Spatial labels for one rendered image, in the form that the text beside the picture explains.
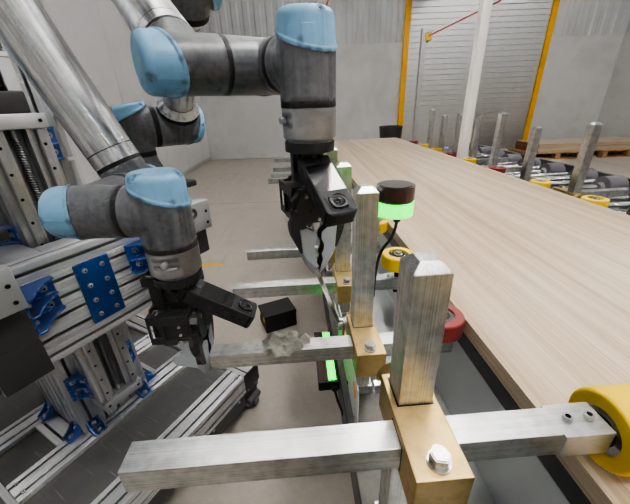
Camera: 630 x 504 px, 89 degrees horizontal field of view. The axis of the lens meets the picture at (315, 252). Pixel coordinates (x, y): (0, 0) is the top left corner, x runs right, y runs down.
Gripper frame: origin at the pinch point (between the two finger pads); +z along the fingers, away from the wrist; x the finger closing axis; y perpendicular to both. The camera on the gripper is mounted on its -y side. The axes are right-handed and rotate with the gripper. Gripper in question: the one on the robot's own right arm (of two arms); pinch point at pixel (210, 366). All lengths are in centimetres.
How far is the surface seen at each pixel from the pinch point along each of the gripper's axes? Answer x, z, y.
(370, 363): 4.9, -3.5, -28.2
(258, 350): 0.8, -4.0, -9.1
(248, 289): -23.5, -1.6, -4.0
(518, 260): -19, -9, -68
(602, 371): 14, -9, -58
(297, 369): -79, 82, -14
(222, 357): 1.5, -3.4, -2.8
